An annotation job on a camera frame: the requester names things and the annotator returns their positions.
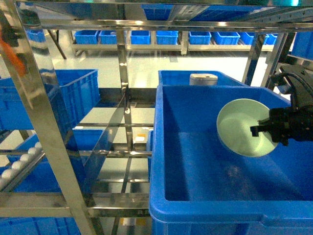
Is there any large blue bin foreground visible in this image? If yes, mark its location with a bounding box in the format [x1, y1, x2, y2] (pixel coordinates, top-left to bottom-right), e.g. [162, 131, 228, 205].
[149, 85, 313, 235]

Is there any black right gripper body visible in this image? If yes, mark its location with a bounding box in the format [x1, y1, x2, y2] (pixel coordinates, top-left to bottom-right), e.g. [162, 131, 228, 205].
[268, 105, 313, 146]

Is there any white grey cylinder device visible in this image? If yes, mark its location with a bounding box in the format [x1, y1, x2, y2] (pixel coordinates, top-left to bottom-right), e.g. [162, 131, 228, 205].
[189, 73, 218, 86]

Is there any blue bin left shelf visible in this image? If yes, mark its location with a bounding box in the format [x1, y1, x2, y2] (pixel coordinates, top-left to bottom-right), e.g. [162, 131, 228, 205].
[0, 69, 100, 130]

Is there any green plastic bowl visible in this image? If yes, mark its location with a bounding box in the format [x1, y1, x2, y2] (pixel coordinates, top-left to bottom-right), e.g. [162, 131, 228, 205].
[216, 98, 278, 158]

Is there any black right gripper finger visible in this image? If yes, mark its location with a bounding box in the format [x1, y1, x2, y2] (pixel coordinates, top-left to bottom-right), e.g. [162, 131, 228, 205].
[250, 119, 270, 137]

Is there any steel rack upright post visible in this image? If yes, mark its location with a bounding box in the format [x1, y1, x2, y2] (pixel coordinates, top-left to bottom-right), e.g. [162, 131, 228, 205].
[0, 0, 96, 235]

